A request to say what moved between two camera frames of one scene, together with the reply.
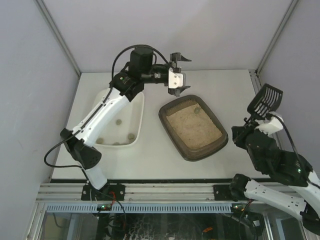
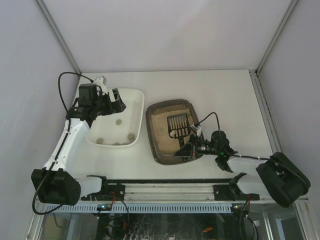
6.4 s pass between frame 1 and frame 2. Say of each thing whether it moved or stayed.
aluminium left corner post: stayed
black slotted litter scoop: moved
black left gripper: moved
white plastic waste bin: stayed
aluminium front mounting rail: stayed
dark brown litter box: moved
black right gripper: moved
